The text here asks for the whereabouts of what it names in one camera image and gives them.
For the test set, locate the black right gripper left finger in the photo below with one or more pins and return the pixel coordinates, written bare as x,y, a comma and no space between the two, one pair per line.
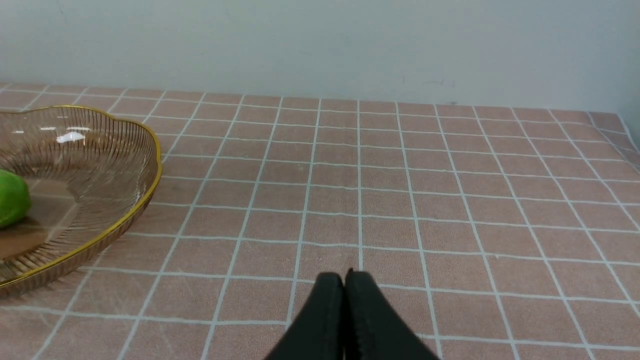
317,331

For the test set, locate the pink grid tablecloth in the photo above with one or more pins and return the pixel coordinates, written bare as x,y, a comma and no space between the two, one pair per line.
497,233

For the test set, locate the gold-rimmed glass bowl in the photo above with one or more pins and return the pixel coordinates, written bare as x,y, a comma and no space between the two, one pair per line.
90,175

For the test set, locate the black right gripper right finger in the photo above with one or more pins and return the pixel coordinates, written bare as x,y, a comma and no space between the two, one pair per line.
375,331

